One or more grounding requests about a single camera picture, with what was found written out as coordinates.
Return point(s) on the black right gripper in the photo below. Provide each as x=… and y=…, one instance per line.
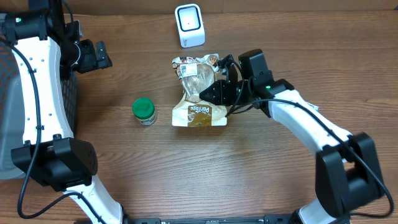
x=221, y=88

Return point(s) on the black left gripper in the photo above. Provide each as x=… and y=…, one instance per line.
x=92, y=62

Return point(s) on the clear brown bread bag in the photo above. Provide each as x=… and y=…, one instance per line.
x=196, y=75

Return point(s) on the green lid jar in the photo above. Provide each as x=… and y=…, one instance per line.
x=144, y=111

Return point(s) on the teal tissue pack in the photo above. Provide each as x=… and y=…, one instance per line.
x=315, y=107

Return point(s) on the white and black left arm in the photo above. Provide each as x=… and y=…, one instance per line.
x=68, y=165

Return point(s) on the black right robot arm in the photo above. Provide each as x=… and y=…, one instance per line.
x=347, y=170

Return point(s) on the white barcode scanner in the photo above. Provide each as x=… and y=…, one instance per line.
x=190, y=25

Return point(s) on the dark grey plastic basket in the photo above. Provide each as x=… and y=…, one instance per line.
x=9, y=109

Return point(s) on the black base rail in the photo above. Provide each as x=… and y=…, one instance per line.
x=217, y=220

